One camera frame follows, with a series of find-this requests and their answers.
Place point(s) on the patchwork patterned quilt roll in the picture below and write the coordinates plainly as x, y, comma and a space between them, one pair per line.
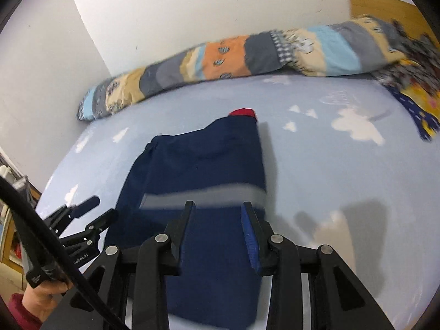
227, 58

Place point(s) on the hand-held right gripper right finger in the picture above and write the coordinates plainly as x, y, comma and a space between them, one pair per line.
249, 237

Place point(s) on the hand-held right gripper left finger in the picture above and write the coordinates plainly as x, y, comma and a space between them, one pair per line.
179, 227

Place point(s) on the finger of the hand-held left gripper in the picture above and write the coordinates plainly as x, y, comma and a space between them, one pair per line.
82, 207
103, 220

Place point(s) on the wooden shelf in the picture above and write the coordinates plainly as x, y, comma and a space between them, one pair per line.
13, 233

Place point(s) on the person's left hand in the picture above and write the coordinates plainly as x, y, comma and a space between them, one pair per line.
41, 299

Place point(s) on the red cloth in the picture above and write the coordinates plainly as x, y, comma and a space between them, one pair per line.
242, 112

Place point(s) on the light blue cloud-print bed sheet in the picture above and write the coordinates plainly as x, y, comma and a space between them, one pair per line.
326, 178

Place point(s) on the navy blue jacket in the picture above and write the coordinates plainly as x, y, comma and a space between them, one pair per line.
206, 158

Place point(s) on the yellow and navy printed blanket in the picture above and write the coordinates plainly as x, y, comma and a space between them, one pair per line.
416, 75

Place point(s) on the wooden headboard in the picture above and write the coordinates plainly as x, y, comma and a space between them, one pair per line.
381, 10

